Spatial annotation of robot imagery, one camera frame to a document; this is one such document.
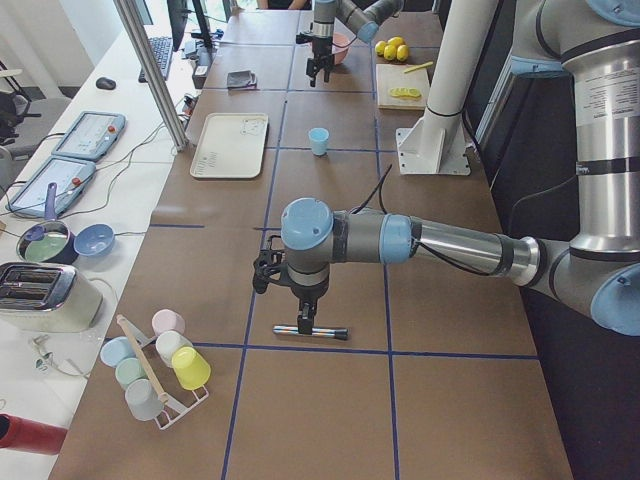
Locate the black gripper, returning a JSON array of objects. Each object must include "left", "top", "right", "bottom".
[
  {"left": 288, "top": 272, "right": 329, "bottom": 335},
  {"left": 306, "top": 36, "right": 334, "bottom": 88}
]

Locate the steel muddler black cap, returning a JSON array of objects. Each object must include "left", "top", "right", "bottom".
[{"left": 272, "top": 324, "right": 349, "bottom": 341}]

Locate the light blue plastic cup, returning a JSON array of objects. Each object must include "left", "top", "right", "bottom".
[{"left": 308, "top": 127, "right": 329, "bottom": 156}]

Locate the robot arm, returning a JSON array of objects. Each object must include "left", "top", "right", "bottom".
[
  {"left": 253, "top": 1, "right": 639, "bottom": 336},
  {"left": 296, "top": 0, "right": 404, "bottom": 87}
]

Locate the yellow cup on rack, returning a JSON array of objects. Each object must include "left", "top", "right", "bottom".
[{"left": 171, "top": 346, "right": 211, "bottom": 391}]

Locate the white cup on rack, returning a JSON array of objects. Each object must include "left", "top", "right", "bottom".
[{"left": 155, "top": 330, "right": 193, "bottom": 369}]

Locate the pink cup on rack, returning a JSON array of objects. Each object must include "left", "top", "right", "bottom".
[{"left": 151, "top": 309, "right": 186, "bottom": 336}]

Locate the white cup rack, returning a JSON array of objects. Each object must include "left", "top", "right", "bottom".
[{"left": 116, "top": 314, "right": 210, "bottom": 431}]

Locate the grey cup on rack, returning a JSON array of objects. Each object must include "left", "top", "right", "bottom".
[{"left": 125, "top": 378, "right": 164, "bottom": 421}]

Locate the green cup on rack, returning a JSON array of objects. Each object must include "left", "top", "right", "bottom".
[{"left": 115, "top": 357, "right": 147, "bottom": 390}]

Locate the blue cup on rack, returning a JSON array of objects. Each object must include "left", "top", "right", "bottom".
[{"left": 99, "top": 336, "right": 136, "bottom": 368}]

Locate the pink bowl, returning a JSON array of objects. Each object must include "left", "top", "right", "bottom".
[{"left": 332, "top": 32, "right": 350, "bottom": 65}]

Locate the yellow lemon upper left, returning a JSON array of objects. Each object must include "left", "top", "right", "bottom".
[{"left": 374, "top": 41, "right": 387, "bottom": 56}]

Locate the yellow lemon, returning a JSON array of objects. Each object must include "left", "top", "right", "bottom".
[
  {"left": 383, "top": 44, "right": 397, "bottom": 61},
  {"left": 396, "top": 44, "right": 410, "bottom": 62},
  {"left": 387, "top": 36, "right": 405, "bottom": 47},
  {"left": 374, "top": 41, "right": 387, "bottom": 56}
]

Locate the bamboo cutting board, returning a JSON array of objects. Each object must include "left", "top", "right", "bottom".
[{"left": 375, "top": 64, "right": 430, "bottom": 110}]

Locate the yellow lemon middle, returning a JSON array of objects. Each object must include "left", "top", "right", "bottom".
[{"left": 383, "top": 44, "right": 397, "bottom": 61}]

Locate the grey folded cloth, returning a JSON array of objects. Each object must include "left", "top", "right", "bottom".
[{"left": 226, "top": 70, "right": 257, "bottom": 90}]

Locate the yellow lemon upper right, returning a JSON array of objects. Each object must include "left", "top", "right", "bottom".
[{"left": 387, "top": 36, "right": 405, "bottom": 47}]

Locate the yellow lemon lower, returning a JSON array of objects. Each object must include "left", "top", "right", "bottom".
[{"left": 396, "top": 44, "right": 410, "bottom": 62}]

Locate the lemon slices row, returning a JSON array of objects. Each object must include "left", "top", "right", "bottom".
[{"left": 388, "top": 87, "right": 422, "bottom": 100}]

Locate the yellow plastic knife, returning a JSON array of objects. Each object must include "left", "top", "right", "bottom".
[{"left": 403, "top": 61, "right": 434, "bottom": 74}]

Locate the cream bear serving tray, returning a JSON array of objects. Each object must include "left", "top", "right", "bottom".
[{"left": 190, "top": 113, "right": 269, "bottom": 179}]

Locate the black keyboard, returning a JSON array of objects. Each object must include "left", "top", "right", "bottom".
[{"left": 148, "top": 36, "right": 173, "bottom": 80}]

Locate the black computer mouse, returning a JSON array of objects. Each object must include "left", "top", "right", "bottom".
[{"left": 95, "top": 77, "right": 117, "bottom": 91}]

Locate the blue bowl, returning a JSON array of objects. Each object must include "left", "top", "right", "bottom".
[{"left": 74, "top": 224, "right": 115, "bottom": 257}]

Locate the teach pendant far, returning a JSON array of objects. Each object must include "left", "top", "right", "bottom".
[{"left": 52, "top": 111, "right": 126, "bottom": 162}]

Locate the teach pendant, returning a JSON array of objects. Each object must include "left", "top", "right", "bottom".
[
  {"left": 52, "top": 111, "right": 126, "bottom": 162},
  {"left": 6, "top": 156, "right": 96, "bottom": 218}
]

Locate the white steel toaster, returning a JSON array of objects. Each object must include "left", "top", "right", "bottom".
[{"left": 1, "top": 262, "right": 102, "bottom": 333}]

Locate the dark blue saucepan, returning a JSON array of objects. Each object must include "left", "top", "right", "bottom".
[{"left": 16, "top": 182, "right": 78, "bottom": 265}]

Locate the teach pendant near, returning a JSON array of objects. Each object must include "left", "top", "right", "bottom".
[{"left": 6, "top": 156, "right": 96, "bottom": 218}]

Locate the red bottle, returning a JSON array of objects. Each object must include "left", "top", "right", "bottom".
[{"left": 1, "top": 413, "right": 68, "bottom": 455}]

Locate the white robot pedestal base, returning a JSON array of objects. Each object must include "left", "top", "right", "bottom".
[{"left": 396, "top": 0, "right": 499, "bottom": 176}]

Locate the aluminium frame post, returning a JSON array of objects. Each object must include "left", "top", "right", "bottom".
[{"left": 114, "top": 0, "right": 188, "bottom": 152}]

